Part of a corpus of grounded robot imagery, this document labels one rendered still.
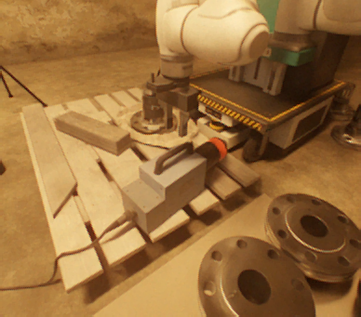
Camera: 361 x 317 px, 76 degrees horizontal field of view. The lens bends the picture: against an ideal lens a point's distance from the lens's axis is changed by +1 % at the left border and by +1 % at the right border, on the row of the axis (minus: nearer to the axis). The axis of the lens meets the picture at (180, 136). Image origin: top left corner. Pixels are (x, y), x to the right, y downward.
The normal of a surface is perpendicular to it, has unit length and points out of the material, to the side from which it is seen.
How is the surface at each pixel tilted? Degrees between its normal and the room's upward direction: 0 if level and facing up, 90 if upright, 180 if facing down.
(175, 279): 0
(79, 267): 0
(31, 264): 0
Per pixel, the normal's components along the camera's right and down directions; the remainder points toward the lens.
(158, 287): 0.03, -0.83
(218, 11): -0.55, -0.21
